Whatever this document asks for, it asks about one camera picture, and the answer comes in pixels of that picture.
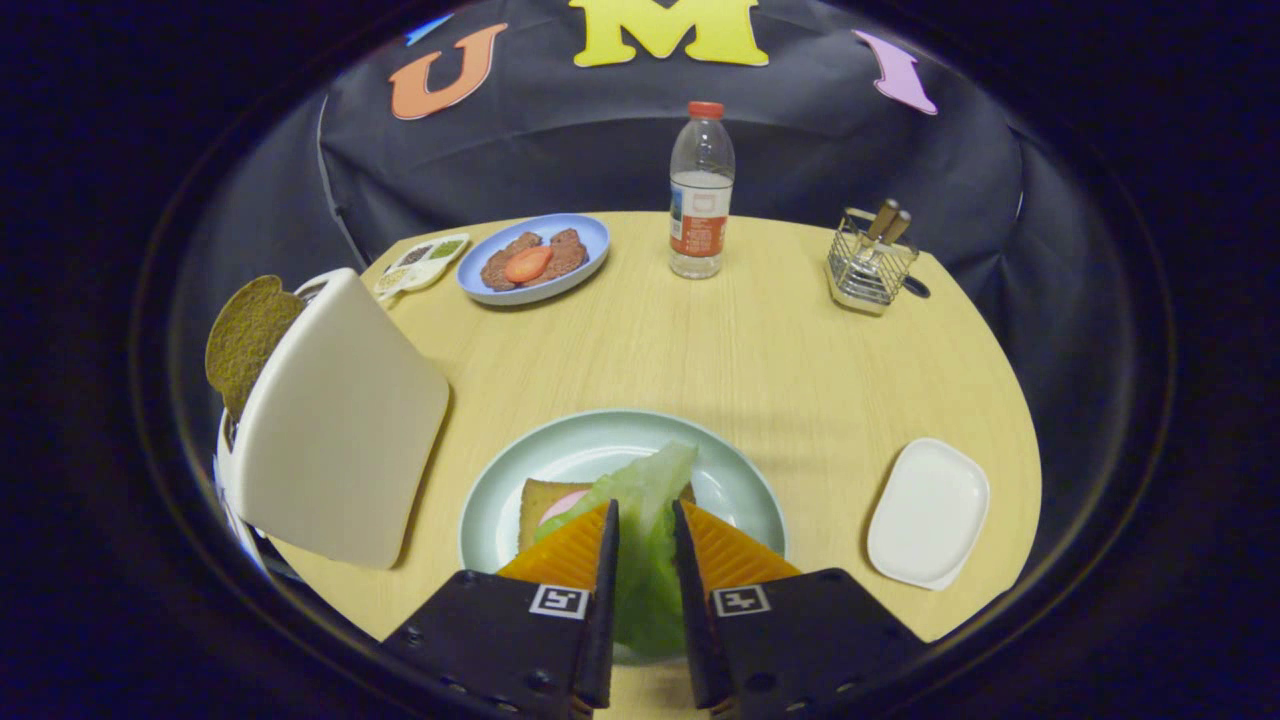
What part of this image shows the pink ham slice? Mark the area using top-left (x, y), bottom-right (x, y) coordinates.
top-left (538, 488), bottom-right (591, 526)

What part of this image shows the green lettuce leaf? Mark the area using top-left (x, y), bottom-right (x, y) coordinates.
top-left (533, 441), bottom-right (701, 659)

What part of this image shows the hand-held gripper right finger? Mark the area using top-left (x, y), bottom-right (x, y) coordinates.
top-left (672, 500), bottom-right (926, 716)

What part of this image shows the blue plate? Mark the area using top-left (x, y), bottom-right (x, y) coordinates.
top-left (456, 213), bottom-right (611, 306)

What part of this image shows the small white dish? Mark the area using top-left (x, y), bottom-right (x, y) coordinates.
top-left (866, 437), bottom-right (991, 591)

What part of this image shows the red tomato slice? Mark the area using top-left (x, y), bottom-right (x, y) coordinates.
top-left (503, 246), bottom-right (554, 284)

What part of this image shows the white toaster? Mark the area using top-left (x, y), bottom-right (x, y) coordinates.
top-left (213, 267), bottom-right (451, 571)

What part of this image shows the pale green plate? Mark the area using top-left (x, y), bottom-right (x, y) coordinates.
top-left (458, 408), bottom-right (789, 666)

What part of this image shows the brown meat patty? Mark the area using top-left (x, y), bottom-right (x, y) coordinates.
top-left (545, 228), bottom-right (589, 279)
top-left (480, 232), bottom-right (541, 291)

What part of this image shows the white condiment tray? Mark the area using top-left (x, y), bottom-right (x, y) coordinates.
top-left (373, 233), bottom-right (471, 301)

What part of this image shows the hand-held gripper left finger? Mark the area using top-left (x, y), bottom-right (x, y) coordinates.
top-left (380, 499), bottom-right (621, 720)

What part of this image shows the brown bread slice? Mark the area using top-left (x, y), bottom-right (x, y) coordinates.
top-left (517, 477), bottom-right (696, 554)

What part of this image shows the metal wire cutlery holder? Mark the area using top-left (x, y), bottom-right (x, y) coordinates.
top-left (826, 207), bottom-right (919, 316)

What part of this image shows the black backdrop cloth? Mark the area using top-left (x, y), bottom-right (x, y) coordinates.
top-left (170, 0), bottom-right (1166, 601)

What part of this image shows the clear plastic water bottle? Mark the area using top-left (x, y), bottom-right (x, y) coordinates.
top-left (668, 101), bottom-right (736, 280)

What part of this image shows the toasted bread slice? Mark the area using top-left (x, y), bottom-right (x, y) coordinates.
top-left (205, 275), bottom-right (309, 421)

